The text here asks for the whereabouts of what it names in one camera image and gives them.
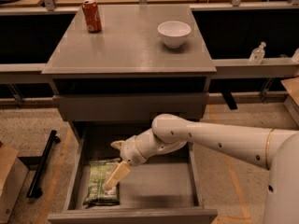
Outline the cardboard box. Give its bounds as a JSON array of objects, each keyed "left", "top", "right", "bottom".
[
  {"left": 281, "top": 77, "right": 299, "bottom": 126},
  {"left": 0, "top": 144, "right": 28, "bottom": 224}
]

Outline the grey metal railing frame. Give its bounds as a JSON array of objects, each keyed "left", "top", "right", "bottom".
[{"left": 0, "top": 0, "right": 299, "bottom": 110}]

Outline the black metal bar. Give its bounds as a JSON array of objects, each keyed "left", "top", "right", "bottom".
[{"left": 26, "top": 130, "right": 61, "bottom": 199}]

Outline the clear sanitizer pump bottle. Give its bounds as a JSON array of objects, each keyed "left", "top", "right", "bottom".
[{"left": 249, "top": 42, "right": 266, "bottom": 64}]

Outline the cardboard box on left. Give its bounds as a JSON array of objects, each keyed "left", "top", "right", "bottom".
[{"left": 0, "top": 144, "right": 28, "bottom": 224}]

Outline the grey drawer cabinet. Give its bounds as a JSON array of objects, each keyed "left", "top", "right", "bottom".
[{"left": 42, "top": 5, "right": 216, "bottom": 140}]

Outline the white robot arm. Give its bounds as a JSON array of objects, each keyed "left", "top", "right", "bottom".
[{"left": 104, "top": 114, "right": 299, "bottom": 224}]

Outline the cardboard box on right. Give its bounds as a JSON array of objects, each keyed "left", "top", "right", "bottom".
[{"left": 281, "top": 77, "right": 299, "bottom": 126}]

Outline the white ceramic bowl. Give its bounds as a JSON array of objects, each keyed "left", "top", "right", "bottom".
[{"left": 157, "top": 21, "right": 191, "bottom": 49}]

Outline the red soda can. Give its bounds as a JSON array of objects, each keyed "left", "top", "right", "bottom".
[{"left": 81, "top": 0, "right": 102, "bottom": 33}]

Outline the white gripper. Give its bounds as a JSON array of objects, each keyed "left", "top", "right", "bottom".
[{"left": 103, "top": 135, "right": 147, "bottom": 191}]

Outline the green jalapeno chip bag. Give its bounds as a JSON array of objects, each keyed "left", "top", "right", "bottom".
[{"left": 83, "top": 159, "right": 120, "bottom": 206}]

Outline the closed grey top drawer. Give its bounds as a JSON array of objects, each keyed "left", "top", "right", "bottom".
[{"left": 53, "top": 92, "right": 208, "bottom": 122}]

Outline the open grey middle drawer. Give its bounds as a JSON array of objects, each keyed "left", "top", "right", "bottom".
[{"left": 48, "top": 122, "right": 218, "bottom": 224}]

